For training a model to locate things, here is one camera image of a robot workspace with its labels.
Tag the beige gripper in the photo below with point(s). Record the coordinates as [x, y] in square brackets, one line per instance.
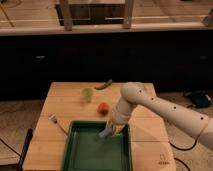
[115, 129]

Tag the blue-grey sponge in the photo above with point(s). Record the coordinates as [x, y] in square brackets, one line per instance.
[104, 133]

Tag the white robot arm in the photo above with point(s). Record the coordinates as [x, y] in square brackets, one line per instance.
[195, 124]

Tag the green plastic tray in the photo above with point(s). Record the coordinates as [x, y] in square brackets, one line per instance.
[86, 151]

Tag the orange tomato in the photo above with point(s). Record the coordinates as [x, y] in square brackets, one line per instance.
[103, 108]

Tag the green chili pepper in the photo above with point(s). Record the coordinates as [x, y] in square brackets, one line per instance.
[105, 85]

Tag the green plastic cup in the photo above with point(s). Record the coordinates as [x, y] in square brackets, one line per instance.
[86, 95]

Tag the dark blue object on floor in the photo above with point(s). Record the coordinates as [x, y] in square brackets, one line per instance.
[199, 99]

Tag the black bar at table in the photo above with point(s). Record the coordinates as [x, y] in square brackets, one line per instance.
[28, 138]

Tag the wooden stool frame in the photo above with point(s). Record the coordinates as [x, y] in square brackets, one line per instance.
[104, 13]

